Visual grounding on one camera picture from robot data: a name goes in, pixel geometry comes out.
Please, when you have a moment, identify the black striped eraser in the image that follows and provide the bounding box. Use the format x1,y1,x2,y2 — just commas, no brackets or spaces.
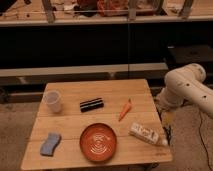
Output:
80,98,104,112

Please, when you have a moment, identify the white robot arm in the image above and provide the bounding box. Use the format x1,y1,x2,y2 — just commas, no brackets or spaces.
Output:
155,63,213,127

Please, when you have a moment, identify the white tube with label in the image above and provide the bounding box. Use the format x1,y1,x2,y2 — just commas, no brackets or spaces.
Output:
129,123,168,146

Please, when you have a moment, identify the orange toy carrot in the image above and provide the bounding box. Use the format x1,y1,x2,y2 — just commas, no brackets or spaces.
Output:
119,100,132,121

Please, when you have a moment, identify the black box on shelf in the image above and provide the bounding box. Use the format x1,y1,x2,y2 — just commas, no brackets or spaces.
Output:
166,45,213,73

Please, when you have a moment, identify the orange patterned plate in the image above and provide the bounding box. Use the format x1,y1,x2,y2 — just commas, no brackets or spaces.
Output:
79,123,117,162

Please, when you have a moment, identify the translucent plastic cup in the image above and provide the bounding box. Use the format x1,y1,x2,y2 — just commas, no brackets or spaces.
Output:
43,90,62,113

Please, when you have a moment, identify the blue wavy sponge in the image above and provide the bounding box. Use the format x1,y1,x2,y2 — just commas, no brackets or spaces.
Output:
40,133,61,157

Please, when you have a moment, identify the black cable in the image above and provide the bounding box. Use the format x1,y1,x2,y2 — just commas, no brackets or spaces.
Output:
197,109,213,171

